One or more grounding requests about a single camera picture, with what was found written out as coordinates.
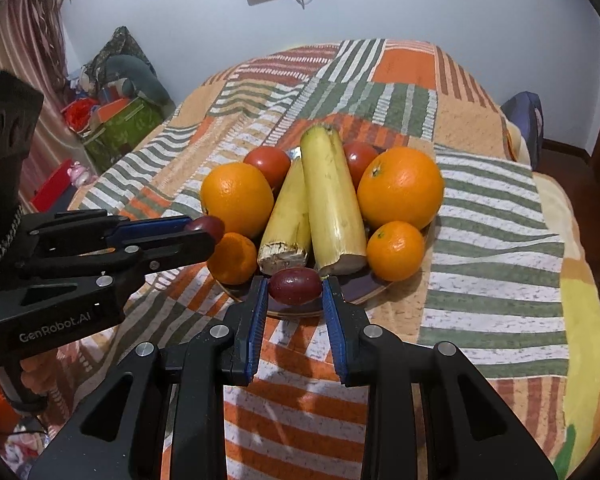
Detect red grape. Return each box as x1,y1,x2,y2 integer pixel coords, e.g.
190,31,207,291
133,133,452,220
185,216,225,244
268,268,323,306

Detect small mandarin orange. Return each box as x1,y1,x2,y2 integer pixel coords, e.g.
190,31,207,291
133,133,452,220
207,232,257,286

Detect smaller red tomato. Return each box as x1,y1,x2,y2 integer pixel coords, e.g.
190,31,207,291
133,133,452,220
243,145,291,193

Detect large orange with sticker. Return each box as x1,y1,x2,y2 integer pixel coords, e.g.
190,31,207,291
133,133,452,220
357,146,445,230

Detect big red tomato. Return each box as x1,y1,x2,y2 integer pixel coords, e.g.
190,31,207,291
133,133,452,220
343,141,379,188

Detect person's left hand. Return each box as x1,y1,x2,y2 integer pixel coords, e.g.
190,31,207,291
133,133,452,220
20,349,62,396

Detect red box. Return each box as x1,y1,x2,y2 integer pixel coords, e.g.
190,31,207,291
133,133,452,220
30,159,73,212

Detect striped curtain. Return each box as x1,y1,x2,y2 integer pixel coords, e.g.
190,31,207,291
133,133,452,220
0,0,88,212

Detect green patterned bag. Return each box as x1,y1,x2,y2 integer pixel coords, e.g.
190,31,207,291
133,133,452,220
83,98,162,174

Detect grey cushion pile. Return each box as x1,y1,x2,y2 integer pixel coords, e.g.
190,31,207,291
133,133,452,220
78,26,175,118

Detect purple ceramic plate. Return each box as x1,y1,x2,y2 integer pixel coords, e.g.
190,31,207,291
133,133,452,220
214,146,437,320

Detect striped patchwork bedspread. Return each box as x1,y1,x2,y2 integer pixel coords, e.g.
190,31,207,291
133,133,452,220
48,39,600,479

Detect blue backpack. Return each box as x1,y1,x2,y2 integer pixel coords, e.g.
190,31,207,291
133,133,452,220
501,91,544,170

